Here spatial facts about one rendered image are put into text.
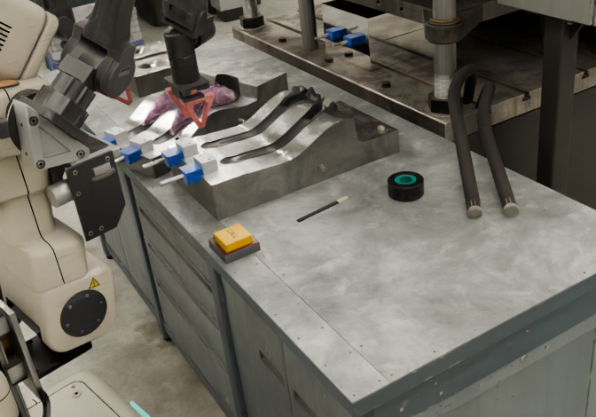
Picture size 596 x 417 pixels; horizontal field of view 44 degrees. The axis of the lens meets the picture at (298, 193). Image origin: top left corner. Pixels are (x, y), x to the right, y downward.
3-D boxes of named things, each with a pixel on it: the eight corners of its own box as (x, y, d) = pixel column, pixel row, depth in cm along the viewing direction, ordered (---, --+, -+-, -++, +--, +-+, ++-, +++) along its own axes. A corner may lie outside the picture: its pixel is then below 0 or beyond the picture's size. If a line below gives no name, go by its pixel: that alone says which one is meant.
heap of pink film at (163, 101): (178, 137, 191) (172, 108, 187) (137, 123, 202) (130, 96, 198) (249, 102, 207) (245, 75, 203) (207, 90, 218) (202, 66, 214)
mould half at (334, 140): (217, 221, 164) (207, 167, 157) (173, 178, 184) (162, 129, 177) (399, 152, 184) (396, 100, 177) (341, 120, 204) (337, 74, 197)
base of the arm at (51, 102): (14, 101, 124) (47, 117, 116) (42, 62, 125) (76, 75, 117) (53, 128, 130) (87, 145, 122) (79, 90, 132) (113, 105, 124)
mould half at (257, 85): (155, 178, 185) (146, 138, 179) (96, 155, 201) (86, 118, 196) (290, 107, 215) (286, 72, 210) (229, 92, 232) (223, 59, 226)
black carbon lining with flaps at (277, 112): (225, 175, 167) (219, 137, 163) (197, 151, 180) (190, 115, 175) (353, 129, 181) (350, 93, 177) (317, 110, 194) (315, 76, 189)
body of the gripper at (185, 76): (192, 76, 162) (185, 44, 159) (212, 90, 154) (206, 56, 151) (165, 85, 160) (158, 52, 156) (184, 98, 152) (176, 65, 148)
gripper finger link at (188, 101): (206, 115, 164) (199, 75, 159) (220, 125, 158) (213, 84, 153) (177, 124, 161) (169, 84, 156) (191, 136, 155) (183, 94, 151)
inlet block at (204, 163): (166, 199, 162) (161, 177, 159) (158, 191, 166) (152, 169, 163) (220, 179, 167) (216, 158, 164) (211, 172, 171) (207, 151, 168)
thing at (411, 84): (445, 143, 202) (444, 119, 198) (233, 41, 303) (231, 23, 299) (650, 63, 236) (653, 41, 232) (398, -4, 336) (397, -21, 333)
